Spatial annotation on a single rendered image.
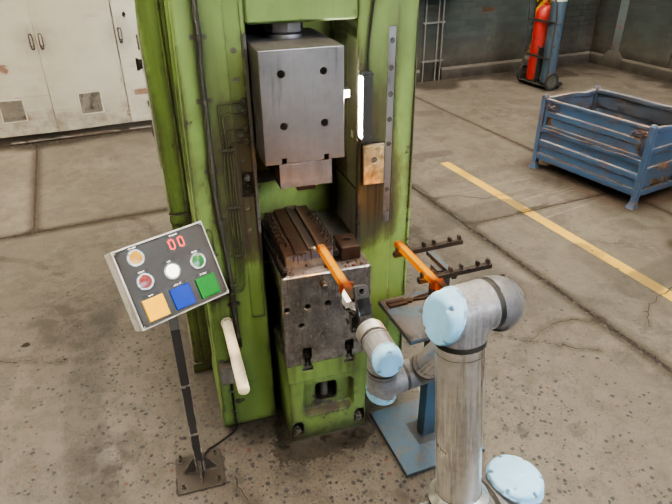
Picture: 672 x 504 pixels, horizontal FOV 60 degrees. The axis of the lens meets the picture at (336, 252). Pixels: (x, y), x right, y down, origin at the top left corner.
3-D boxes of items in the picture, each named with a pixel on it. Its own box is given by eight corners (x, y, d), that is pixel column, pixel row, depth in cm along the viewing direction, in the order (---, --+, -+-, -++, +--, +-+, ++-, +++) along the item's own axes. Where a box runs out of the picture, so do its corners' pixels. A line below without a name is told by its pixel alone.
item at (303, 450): (390, 452, 266) (390, 451, 266) (266, 485, 251) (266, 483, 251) (361, 395, 299) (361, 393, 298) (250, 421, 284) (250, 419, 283)
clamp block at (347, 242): (361, 258, 240) (361, 244, 236) (341, 261, 237) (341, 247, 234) (351, 245, 250) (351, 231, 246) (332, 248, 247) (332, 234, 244)
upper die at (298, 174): (332, 182, 219) (331, 158, 214) (280, 189, 214) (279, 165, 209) (303, 147, 254) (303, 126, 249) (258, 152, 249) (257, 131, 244)
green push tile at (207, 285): (221, 291, 208) (213, 271, 207) (203, 299, 203) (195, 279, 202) (219, 291, 209) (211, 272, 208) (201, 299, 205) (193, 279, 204)
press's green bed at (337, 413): (366, 426, 281) (368, 350, 258) (292, 444, 271) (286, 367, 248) (332, 355, 327) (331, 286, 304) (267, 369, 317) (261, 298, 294)
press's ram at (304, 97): (366, 154, 218) (367, 43, 198) (265, 166, 208) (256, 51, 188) (332, 123, 253) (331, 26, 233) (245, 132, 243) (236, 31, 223)
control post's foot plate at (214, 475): (228, 484, 252) (226, 470, 247) (176, 498, 246) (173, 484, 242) (221, 447, 270) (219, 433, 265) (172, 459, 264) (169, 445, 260)
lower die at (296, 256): (333, 263, 237) (333, 244, 232) (285, 271, 231) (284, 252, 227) (306, 219, 271) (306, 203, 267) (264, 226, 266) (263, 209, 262)
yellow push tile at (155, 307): (171, 313, 196) (162, 292, 195) (150, 322, 192) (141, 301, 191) (169, 313, 198) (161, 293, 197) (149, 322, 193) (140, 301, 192)
